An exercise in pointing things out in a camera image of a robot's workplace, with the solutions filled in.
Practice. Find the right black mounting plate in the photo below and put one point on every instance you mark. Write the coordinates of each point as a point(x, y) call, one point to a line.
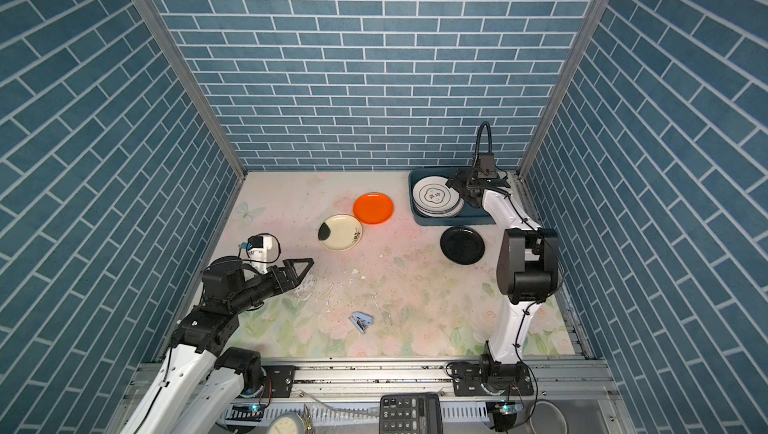
point(470, 379)

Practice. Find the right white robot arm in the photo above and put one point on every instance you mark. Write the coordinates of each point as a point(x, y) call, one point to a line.
point(526, 275)

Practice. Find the cream plate black brushstroke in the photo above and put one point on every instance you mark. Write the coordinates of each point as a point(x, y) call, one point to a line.
point(340, 233)

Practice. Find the teal plastic bin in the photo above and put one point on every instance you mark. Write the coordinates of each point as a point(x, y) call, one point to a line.
point(467, 216)

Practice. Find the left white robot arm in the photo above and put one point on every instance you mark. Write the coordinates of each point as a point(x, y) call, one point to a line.
point(201, 375)

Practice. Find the small black plate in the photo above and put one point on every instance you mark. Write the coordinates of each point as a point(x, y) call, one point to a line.
point(462, 245)

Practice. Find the black calculator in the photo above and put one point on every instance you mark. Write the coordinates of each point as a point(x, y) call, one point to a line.
point(418, 413)

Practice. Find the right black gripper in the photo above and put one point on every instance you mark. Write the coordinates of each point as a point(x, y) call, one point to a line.
point(457, 180)

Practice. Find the white plate hao shi rim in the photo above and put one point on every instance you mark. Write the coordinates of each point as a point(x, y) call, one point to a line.
point(453, 212)

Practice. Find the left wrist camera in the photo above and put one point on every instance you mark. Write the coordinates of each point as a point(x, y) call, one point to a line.
point(260, 251)

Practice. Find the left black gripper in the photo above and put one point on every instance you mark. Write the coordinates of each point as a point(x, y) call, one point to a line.
point(286, 284)

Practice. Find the white plate green cloud motif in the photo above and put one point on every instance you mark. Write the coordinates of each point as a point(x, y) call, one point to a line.
point(433, 194)

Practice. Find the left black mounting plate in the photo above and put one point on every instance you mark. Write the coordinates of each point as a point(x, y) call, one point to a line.
point(280, 380)

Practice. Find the round white clock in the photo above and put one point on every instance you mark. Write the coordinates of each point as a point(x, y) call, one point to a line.
point(289, 423)

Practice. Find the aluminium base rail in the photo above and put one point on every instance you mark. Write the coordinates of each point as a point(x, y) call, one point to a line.
point(357, 380)

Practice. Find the green circuit board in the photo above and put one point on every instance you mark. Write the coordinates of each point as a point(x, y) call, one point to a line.
point(243, 418)

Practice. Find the black mounting plate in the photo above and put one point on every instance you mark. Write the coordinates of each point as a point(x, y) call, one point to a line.
point(470, 379)
point(280, 380)

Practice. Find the small blue stapler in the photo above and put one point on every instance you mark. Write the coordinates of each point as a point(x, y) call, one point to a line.
point(361, 321)

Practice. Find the small orange plate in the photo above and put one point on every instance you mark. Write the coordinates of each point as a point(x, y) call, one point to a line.
point(373, 208)

